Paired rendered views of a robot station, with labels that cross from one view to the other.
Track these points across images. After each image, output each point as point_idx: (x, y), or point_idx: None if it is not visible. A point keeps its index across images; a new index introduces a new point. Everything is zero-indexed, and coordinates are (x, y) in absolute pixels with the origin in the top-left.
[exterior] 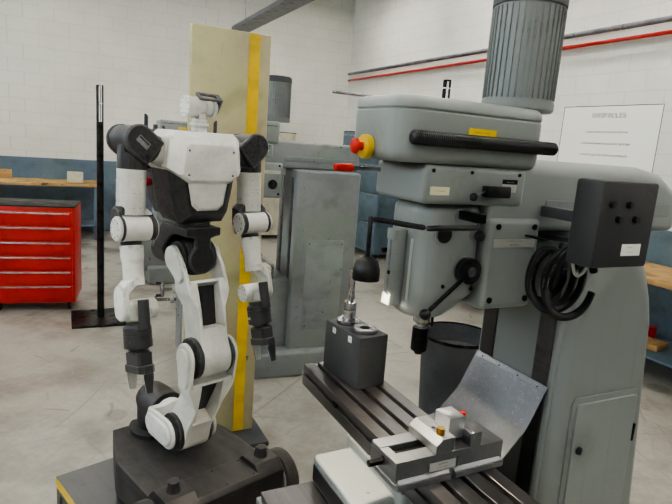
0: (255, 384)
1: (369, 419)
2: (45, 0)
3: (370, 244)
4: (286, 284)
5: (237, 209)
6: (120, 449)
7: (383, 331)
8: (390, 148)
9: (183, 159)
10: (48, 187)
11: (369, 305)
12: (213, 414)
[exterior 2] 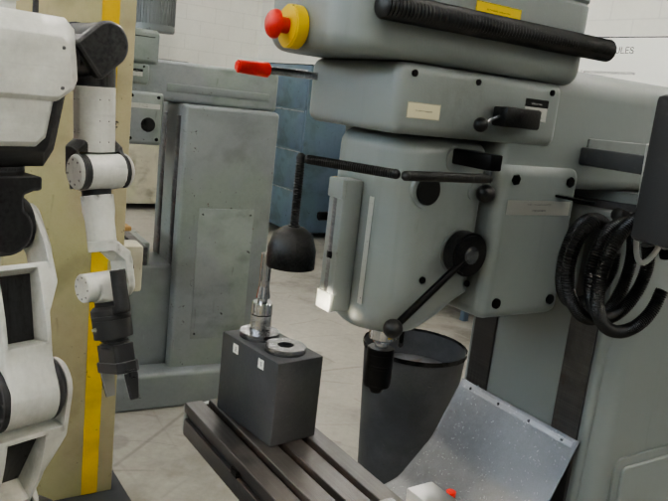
0: (119, 419)
1: (292, 499)
2: None
3: (299, 204)
4: (168, 272)
5: (74, 148)
6: None
7: (307, 339)
8: (339, 27)
9: None
10: None
11: (288, 302)
12: (31, 489)
